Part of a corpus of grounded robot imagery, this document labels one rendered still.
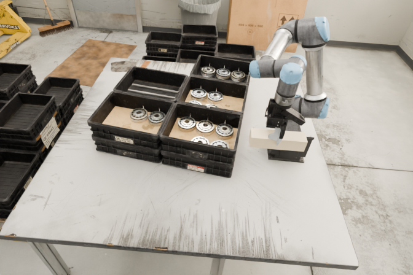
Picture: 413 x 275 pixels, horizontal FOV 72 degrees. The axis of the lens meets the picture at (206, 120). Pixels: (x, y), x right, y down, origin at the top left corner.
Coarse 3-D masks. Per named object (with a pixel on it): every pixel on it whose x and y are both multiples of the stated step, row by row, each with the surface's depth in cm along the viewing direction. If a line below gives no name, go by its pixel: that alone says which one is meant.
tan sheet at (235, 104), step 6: (228, 96) 189; (204, 102) 183; (222, 102) 184; (228, 102) 184; (234, 102) 185; (240, 102) 185; (222, 108) 179; (228, 108) 180; (234, 108) 180; (240, 108) 180
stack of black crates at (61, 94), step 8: (48, 80) 256; (56, 80) 258; (64, 80) 257; (72, 80) 256; (40, 88) 245; (48, 88) 257; (56, 88) 260; (64, 88) 261; (72, 88) 244; (80, 88) 260; (56, 96) 251; (64, 96) 252; (72, 96) 246; (80, 96) 261; (64, 104) 235; (72, 104) 246; (80, 104) 262; (64, 112) 236; (72, 112) 249; (64, 120) 238
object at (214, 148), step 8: (176, 104) 164; (184, 104) 164; (224, 112) 161; (232, 112) 161; (168, 120) 153; (240, 120) 157; (240, 128) 151; (160, 136) 144; (168, 136) 144; (184, 144) 143; (192, 144) 142; (200, 144) 141; (208, 144) 141; (224, 152) 141; (232, 152) 139
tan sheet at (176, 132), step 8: (176, 120) 168; (176, 128) 163; (176, 136) 158; (184, 136) 159; (192, 136) 159; (200, 136) 159; (208, 136) 160; (216, 136) 160; (232, 136) 161; (232, 144) 156
